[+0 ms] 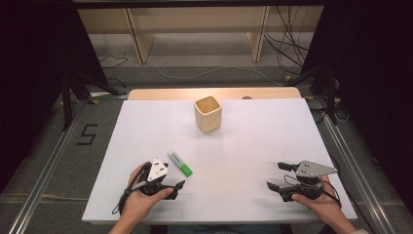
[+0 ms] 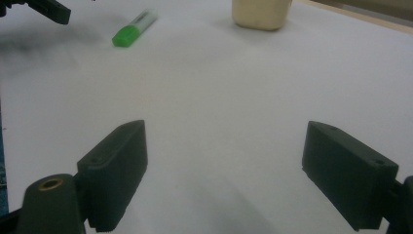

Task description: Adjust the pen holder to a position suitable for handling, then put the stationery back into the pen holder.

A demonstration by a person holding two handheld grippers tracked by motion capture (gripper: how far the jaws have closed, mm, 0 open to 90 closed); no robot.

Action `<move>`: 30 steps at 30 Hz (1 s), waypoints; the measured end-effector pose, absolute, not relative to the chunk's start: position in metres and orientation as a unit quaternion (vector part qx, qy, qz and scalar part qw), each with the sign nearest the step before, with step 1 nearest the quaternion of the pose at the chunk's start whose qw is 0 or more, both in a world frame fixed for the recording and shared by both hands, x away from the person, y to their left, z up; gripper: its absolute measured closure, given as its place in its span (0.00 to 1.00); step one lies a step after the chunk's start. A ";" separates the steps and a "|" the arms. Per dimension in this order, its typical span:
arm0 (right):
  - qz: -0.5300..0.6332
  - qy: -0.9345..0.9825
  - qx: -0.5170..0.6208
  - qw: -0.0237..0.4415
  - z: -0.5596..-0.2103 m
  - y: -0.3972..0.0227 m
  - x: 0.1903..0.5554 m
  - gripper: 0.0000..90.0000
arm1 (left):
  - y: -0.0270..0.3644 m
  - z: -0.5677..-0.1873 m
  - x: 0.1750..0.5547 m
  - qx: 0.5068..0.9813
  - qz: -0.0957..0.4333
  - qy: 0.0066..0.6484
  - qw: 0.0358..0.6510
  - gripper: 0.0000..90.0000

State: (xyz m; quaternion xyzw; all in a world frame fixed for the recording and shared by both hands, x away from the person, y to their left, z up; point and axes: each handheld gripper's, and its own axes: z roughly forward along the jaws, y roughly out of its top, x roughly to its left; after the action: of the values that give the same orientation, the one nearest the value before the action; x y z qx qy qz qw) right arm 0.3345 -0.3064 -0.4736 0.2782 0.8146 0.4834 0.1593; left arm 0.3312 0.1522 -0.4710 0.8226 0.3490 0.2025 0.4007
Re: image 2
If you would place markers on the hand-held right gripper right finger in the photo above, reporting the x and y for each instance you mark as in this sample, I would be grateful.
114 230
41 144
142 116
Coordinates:
347 172

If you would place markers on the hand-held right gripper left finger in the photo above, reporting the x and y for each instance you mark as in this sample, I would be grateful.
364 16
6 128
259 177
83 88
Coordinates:
113 175

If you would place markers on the green highlighter pen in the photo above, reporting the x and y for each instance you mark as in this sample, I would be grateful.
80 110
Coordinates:
133 28

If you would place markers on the cream plastic cup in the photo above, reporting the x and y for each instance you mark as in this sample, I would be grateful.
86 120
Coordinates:
261 13

